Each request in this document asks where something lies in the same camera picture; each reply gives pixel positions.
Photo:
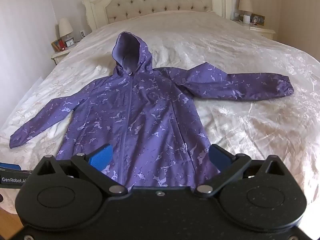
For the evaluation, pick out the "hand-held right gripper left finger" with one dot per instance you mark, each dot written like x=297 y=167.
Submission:
x=102 y=156

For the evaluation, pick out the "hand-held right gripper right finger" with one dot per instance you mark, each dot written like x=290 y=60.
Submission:
x=219 y=156

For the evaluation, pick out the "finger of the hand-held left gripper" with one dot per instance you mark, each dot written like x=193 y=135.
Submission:
x=10 y=166

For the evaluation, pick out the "purple patterned hooded jacket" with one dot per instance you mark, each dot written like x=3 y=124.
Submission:
x=150 y=117

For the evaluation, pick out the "cream satin bedspread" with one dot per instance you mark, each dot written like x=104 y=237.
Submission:
x=225 y=55

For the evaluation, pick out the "cream nightstand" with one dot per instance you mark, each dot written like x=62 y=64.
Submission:
x=262 y=32
x=61 y=55

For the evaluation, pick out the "small white clock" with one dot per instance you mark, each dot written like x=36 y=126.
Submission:
x=70 y=43

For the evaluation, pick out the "cream table lamp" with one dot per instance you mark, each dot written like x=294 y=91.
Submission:
x=245 y=3
x=65 y=27

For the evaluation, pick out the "small white jar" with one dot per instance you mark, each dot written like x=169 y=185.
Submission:
x=246 y=18

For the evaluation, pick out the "red picture frame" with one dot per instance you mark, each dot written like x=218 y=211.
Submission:
x=58 y=45

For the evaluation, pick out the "white wall socket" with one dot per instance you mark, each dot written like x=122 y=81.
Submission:
x=236 y=14
x=82 y=34

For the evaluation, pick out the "wooden photo frame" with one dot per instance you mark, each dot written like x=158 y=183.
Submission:
x=258 y=19

